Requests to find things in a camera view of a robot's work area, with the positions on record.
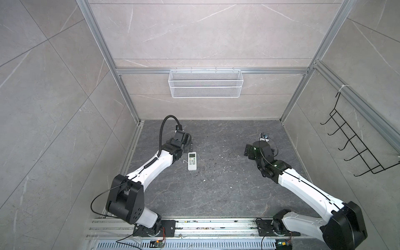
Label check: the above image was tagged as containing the white remote control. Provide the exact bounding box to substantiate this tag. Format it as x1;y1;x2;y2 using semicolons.
187;152;197;171

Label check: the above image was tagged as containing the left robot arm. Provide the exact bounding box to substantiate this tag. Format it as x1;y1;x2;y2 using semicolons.
105;130;192;236

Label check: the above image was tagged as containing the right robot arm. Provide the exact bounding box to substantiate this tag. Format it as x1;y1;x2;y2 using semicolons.
244;139;368;250

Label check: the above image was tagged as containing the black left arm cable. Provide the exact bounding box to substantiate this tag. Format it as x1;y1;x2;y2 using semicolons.
157;115;183;157

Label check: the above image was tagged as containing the white wire mesh basket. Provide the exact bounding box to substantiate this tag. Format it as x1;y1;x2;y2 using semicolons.
168;69;244;99

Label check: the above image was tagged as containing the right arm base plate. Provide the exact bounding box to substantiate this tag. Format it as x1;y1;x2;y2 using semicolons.
255;218;301;237

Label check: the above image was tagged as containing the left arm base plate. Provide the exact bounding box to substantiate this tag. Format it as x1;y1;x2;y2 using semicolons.
133;220;177;237

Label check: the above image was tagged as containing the black wire hook rack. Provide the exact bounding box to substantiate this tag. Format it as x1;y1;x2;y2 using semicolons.
320;92;400;177

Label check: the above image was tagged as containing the aluminium front rail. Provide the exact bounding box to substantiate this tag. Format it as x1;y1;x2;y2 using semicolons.
84;218;311;239

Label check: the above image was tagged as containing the aluminium corner frame post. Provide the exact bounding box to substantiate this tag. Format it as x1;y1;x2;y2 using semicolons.
279;0;357;124

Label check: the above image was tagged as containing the left aluminium frame post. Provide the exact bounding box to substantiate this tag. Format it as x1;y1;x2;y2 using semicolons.
77;0;141;125

